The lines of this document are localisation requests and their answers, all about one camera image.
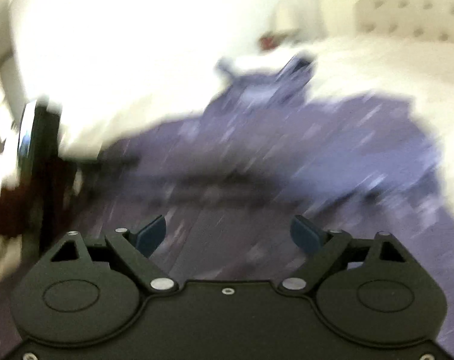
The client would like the purple patterned garment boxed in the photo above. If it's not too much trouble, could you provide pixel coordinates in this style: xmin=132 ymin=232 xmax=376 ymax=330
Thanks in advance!
xmin=0 ymin=57 xmax=454 ymax=359

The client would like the cream floral bedspread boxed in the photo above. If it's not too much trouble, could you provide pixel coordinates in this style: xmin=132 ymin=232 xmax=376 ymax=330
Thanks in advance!
xmin=0 ymin=0 xmax=454 ymax=293

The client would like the cream tufted headboard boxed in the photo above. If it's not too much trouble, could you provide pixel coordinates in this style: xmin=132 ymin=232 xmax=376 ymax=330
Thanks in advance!
xmin=355 ymin=0 xmax=454 ymax=43

